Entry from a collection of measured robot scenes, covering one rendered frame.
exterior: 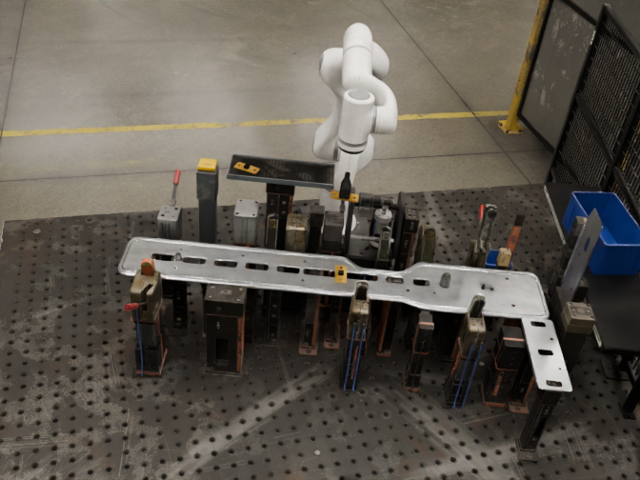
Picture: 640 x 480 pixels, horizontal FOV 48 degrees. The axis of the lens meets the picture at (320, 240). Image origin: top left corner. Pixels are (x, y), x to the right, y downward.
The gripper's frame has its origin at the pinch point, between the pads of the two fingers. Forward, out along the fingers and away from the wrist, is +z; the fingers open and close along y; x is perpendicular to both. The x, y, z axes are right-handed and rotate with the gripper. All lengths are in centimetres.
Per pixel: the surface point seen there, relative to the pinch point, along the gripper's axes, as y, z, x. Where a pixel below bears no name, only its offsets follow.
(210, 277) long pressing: 11, 33, -38
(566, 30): -277, 46, 121
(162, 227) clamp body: -8, 31, -59
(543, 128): -270, 113, 125
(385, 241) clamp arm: -13.5, 27.6, 15.7
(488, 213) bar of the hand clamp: -16, 12, 47
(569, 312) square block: 9, 26, 74
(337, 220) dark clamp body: -18.4, 25.6, -1.1
